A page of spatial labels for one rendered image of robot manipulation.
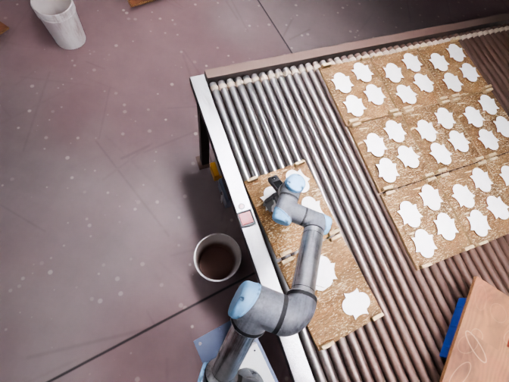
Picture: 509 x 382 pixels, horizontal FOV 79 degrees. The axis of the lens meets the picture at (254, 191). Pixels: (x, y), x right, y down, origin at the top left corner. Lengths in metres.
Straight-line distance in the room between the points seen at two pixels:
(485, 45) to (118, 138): 2.80
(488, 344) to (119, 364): 2.05
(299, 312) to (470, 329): 0.97
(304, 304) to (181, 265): 1.53
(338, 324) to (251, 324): 0.66
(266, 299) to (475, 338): 1.08
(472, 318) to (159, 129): 2.40
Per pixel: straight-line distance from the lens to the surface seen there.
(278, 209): 1.16
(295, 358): 1.52
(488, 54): 2.82
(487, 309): 1.82
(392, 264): 1.71
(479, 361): 1.77
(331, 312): 1.54
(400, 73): 2.24
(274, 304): 0.94
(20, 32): 3.69
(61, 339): 2.56
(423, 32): 2.57
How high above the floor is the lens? 2.37
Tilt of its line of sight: 69 degrees down
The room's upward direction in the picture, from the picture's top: 23 degrees clockwise
